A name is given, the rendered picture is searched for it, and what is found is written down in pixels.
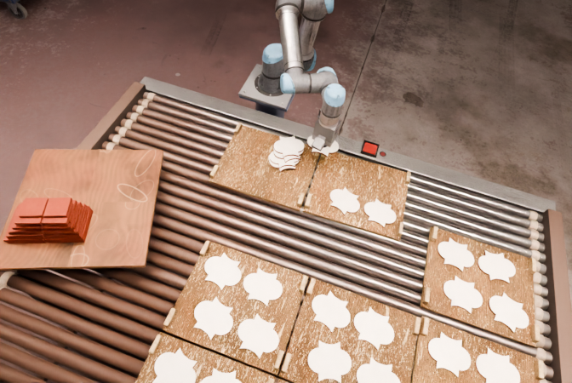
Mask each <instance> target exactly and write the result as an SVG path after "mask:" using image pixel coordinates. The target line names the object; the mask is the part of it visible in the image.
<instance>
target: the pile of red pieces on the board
mask: <svg viewBox="0 0 572 383"><path fill-rule="evenodd" d="M92 214H93V210H92V209H91V208H90V207H89V206H88V205H86V204H85V203H81V202H77V200H72V198H71V197H50V198H47V197H30V198H26V199H25V200H23V203H21V204H19V206H17V208H16V209H15V211H14V214H13V216H12V219H11V221H10V223H9V227H8V230H7V231H6V234H5V237H4V239H3V241H4V242H7V243H85V240H86V237H87V233H88V230H89V224H90V221H91V218H92Z"/></svg>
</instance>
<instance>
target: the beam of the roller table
mask: <svg viewBox="0 0 572 383"><path fill-rule="evenodd" d="M140 83H143V84H145V86H146V91H147V92H148V93H154V94H156V95H159V96H162V97H165V98H168V99H171V100H176V101H179V102H181V103H184V104H187V105H190V106H195V107H197V108H201V109H204V110H206V111H211V112H214V113H217V114H220V115H222V116H226V117H230V118H233V119H236V120H239V121H242V122H245V123H250V124H253V125H255V126H258V127H261V128H264V129H269V130H271V131H275V132H278V133H280V134H285V135H288V136H291V137H292V136H295V138H296V139H300V140H304V141H307V139H308V138H309V137H310V136H312V135H313V131H314V128H313V127H309V126H306V125H304V124H300V123H296V122H293V121H289V120H287V119H284V118H280V117H276V116H273V115H270V114H267V113H264V112H262V111H256V110H254V109H250V108H248V107H245V106H240V105H237V104H234V103H231V102H228V101H225V100H220V99H217V98H215V97H211V96H208V95H206V94H200V93H198V92H195V91H192V90H189V89H184V88H181V87H178V86H175V85H173V84H169V83H165V82H161V81H158V80H156V79H153V78H149V77H144V78H143V79H142V80H141V81H140ZM335 141H336V142H337V143H338V145H339V149H338V151H340V152H343V153H345V154H349V155H352V156H354V157H359V158H362V159H365V160H368V161H370V162H374V163H378V164H381V165H384V166H387V167H390V168H393V169H398V170H401V171H403V172H406V173H407V172H408V171H409V172H410V173H411V174H414V175H417V176H420V177H423V178H426V179H429V180H433V181H436V182H439V183H442V184H445V185H448V186H453V187H455V188H458V189H461V190H464V191H467V192H472V193H475V194H478V195H480V196H483V197H488V198H491V199H494V200H497V201H500V202H503V203H508V204H511V205H513V206H516V207H519V208H522V209H527V210H532V211H535V212H537V213H538V214H542V213H544V212H545V211H546V210H547V209H552V210H555V211H556V204H555V201H552V200H549V199H546V198H543V197H538V196H536V195H533V194H529V193H527V192H524V191H519V190H516V189H513V188H510V187H507V186H503V185H499V184H496V183H494V182H490V181H487V180H483V179H479V178H477V177H474V176H471V175H468V174H463V173H460V172H457V171H454V170H452V169H446V168H444V167H440V166H437V165H435V164H432V163H427V162H424V161H421V160H418V159H415V158H412V157H407V156H404V155H402V154H398V153H396V152H393V151H388V150H385V149H382V148H379V150H378V153H377V157H376V158H374V157H370V156H367V155H363V154H361V153H360V152H361V150H362V146H363V142H359V141H356V140H351V139H348V138H346V137H343V136H339V135H337V138H336V139H335ZM381 151H383V152H385V153H386V156H385V157H382V156H381V155H380V152H381Z"/></svg>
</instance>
